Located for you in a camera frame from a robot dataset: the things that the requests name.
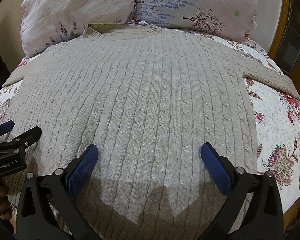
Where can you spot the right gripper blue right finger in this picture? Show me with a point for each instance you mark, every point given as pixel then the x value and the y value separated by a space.
pixel 252 209

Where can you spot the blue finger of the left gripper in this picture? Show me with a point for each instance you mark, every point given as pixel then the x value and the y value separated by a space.
pixel 26 139
pixel 6 127

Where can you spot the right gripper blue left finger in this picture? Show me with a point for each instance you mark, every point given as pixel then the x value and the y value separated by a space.
pixel 46 209

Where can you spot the beige cable-knit sweater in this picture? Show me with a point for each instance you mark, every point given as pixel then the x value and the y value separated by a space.
pixel 148 98

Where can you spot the person's left hand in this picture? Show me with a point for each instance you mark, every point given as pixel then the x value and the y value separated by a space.
pixel 5 205

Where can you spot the floral bed quilt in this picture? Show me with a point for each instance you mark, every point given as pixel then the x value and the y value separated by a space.
pixel 277 118

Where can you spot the wooden framed window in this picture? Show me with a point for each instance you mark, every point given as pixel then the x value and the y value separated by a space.
pixel 285 48

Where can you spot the purple floral right pillow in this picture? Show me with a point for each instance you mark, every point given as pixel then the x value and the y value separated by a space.
pixel 232 19

